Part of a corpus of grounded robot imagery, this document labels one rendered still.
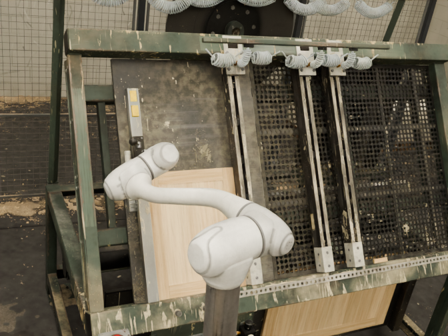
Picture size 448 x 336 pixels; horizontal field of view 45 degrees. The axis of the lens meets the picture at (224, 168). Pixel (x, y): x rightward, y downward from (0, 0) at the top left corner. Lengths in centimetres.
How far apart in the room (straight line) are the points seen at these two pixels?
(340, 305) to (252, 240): 189
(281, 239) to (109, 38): 131
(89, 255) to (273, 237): 101
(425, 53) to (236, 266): 222
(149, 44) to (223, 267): 133
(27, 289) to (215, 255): 264
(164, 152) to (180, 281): 78
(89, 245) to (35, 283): 169
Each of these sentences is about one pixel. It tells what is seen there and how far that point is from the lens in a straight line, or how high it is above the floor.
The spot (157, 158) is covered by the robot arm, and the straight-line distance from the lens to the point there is 193.
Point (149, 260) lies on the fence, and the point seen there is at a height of 105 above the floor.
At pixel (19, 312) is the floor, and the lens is 381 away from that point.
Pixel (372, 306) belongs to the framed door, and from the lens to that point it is 356.
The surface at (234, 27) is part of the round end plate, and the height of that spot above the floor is 187.
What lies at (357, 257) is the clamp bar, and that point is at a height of 96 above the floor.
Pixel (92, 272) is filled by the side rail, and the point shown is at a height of 104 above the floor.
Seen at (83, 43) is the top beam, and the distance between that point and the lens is 247.
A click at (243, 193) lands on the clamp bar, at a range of 259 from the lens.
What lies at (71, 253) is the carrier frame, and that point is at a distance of 293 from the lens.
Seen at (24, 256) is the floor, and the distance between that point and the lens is 429.
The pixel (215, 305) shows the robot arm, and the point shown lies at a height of 146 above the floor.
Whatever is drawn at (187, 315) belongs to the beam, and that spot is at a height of 84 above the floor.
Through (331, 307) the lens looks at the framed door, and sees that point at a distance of 334.
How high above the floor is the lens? 248
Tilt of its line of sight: 25 degrees down
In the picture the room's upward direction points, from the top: 9 degrees clockwise
